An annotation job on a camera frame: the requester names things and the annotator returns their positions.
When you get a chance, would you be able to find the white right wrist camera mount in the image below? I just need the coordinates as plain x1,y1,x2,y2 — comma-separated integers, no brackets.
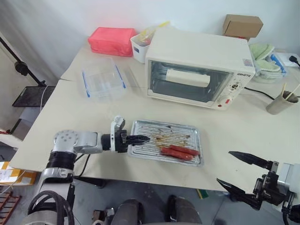
271,160,300,193

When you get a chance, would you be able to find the yellow-edged plastic bag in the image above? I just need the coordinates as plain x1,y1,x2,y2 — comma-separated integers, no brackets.
140,21,171,45

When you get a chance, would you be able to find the blue and white packet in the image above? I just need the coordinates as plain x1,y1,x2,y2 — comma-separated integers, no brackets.
270,53,287,74

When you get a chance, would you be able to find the silver metal baking tray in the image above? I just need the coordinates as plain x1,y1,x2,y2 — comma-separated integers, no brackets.
127,120,205,167

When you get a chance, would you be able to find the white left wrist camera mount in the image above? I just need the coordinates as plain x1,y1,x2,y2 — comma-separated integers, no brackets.
110,114,127,153

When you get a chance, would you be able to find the black plug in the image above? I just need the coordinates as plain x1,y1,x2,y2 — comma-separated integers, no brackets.
289,54,300,67

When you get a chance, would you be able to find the black oven power cable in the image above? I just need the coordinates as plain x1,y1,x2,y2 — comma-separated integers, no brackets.
243,86,275,99

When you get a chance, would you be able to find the clear plastic bowl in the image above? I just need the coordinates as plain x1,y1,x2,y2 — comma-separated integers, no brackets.
254,67,286,83

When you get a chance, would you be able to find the dark rounded shape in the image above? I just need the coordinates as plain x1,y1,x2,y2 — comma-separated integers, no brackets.
114,198,144,225
167,195,203,225

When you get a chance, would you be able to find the black flat panel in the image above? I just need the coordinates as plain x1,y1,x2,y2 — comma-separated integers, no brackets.
12,86,56,109

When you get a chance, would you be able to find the brown cardboard box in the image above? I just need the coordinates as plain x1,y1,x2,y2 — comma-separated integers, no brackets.
222,14,264,42

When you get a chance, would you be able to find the red slatted crate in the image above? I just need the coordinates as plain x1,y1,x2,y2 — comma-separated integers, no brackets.
0,189,22,222

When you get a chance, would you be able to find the thin white cable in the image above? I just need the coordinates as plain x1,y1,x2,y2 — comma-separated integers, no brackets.
39,85,49,111

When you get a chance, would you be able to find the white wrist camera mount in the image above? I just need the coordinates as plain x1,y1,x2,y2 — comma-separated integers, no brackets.
271,160,300,193
110,114,127,153

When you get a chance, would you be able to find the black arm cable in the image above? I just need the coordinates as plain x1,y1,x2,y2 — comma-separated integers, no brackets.
281,191,300,225
27,154,91,225

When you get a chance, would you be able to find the cream toaster oven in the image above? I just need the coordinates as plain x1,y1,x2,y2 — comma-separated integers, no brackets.
144,28,256,112

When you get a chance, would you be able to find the white power strip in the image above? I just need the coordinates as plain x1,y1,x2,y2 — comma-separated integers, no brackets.
278,52,300,68

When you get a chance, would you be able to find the red sausage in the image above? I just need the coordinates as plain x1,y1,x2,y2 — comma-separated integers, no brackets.
169,145,200,157
160,147,195,163

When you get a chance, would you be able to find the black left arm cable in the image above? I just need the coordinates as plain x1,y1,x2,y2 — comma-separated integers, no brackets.
27,154,91,225

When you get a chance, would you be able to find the green cloth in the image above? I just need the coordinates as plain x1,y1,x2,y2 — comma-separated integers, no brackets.
248,43,276,62
254,58,283,74

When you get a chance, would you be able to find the grey cup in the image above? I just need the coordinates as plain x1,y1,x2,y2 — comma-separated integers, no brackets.
266,92,300,115

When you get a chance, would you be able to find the clear container with blue clips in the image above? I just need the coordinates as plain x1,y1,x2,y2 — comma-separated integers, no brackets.
82,57,128,103

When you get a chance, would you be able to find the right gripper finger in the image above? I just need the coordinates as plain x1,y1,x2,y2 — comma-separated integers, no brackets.
228,151,274,169
217,178,262,210

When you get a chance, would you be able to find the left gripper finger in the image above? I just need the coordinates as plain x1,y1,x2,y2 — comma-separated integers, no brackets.
126,139,150,147
126,135,150,142

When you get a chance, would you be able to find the white bin with blue label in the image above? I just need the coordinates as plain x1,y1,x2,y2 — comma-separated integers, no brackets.
130,32,156,65

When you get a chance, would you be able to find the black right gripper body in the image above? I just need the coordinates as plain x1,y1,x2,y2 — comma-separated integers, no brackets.
253,161,292,205

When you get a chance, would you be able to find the green and yellow block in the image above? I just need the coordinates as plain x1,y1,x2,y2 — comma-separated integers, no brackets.
196,188,210,200

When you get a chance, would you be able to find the pink plastic box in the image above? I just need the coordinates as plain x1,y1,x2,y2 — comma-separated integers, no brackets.
88,26,138,58

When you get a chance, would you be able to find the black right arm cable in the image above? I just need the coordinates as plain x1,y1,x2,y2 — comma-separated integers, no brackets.
281,191,300,225

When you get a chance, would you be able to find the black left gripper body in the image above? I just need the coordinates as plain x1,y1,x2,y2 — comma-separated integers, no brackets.
115,130,129,154

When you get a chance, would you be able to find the yellow cardboard box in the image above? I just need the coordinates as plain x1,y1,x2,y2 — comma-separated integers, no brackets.
0,161,38,186

